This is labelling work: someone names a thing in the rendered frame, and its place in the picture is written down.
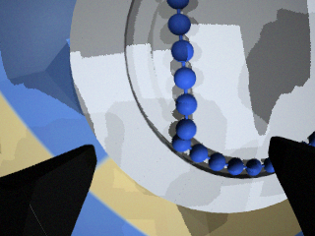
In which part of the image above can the white round bead board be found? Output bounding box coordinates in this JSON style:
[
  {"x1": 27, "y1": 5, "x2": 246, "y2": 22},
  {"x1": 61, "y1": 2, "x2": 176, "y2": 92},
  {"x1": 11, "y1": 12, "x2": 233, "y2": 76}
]
[{"x1": 70, "y1": 0, "x2": 315, "y2": 213}]

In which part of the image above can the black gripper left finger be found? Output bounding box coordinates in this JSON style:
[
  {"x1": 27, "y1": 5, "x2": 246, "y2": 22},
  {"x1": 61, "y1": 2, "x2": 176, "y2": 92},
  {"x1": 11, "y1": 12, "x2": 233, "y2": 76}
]
[{"x1": 0, "y1": 145, "x2": 97, "y2": 236}]

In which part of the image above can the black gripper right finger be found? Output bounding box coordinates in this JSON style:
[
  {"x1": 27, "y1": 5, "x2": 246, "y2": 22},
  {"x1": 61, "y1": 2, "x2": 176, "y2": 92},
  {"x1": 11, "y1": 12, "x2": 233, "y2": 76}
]
[{"x1": 268, "y1": 137, "x2": 315, "y2": 236}]

